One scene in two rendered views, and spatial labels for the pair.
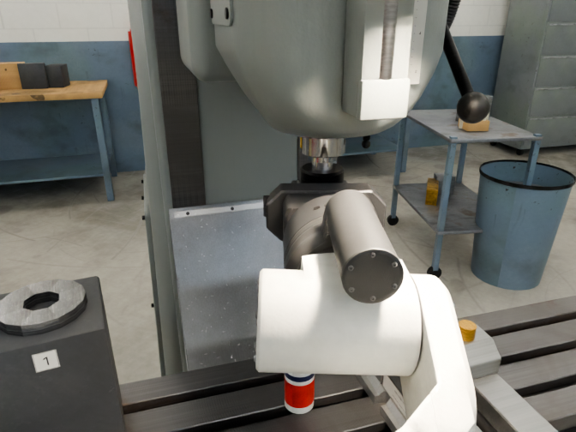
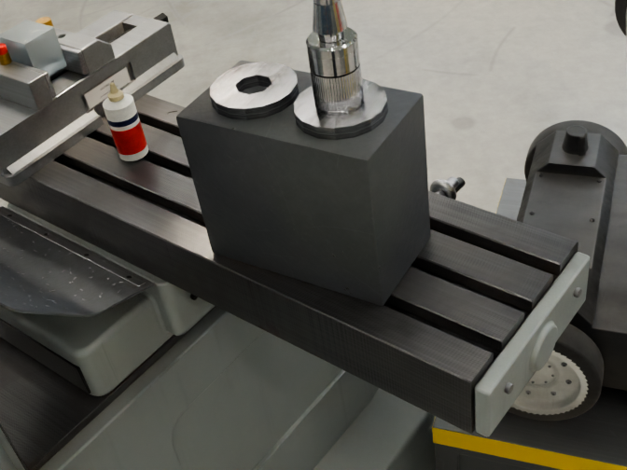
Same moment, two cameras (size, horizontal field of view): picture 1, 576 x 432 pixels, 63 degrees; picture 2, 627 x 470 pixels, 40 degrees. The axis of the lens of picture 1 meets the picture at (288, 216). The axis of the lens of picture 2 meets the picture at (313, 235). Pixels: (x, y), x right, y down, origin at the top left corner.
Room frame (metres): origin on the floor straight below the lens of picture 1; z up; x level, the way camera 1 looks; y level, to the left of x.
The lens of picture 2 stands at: (0.78, 0.95, 1.56)
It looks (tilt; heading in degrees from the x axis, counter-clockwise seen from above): 40 degrees down; 240
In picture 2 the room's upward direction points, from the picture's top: 9 degrees counter-clockwise
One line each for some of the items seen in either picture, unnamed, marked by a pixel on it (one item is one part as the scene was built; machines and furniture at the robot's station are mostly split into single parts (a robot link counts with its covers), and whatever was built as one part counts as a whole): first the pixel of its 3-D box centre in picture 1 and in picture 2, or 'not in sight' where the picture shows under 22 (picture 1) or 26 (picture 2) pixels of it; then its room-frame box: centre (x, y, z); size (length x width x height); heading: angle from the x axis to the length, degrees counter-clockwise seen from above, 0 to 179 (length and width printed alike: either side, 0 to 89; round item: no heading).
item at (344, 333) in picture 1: (337, 285); not in sight; (0.28, -0.03, 1.24); 0.11 x 0.11 x 0.11; 1
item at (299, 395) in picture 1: (299, 371); (123, 119); (0.48, -0.02, 0.98); 0.04 x 0.04 x 0.11
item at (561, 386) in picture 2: not in sight; (536, 368); (0.09, 0.36, 0.50); 0.20 x 0.05 x 0.20; 125
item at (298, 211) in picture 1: (330, 234); not in sight; (0.39, -0.04, 1.23); 0.13 x 0.12 x 0.10; 91
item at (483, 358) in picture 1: (444, 356); (67, 47); (0.47, -0.20, 1.02); 0.12 x 0.06 x 0.04; 109
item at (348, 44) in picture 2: not in sight; (331, 41); (0.39, 0.36, 1.19); 0.05 x 0.05 x 0.01
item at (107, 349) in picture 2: not in sight; (152, 225); (0.48, -0.04, 0.79); 0.50 x 0.35 x 0.12; 16
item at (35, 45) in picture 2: not in sight; (32, 50); (0.52, -0.18, 1.04); 0.06 x 0.05 x 0.06; 109
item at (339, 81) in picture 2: not in sight; (336, 75); (0.39, 0.36, 1.16); 0.05 x 0.05 x 0.06
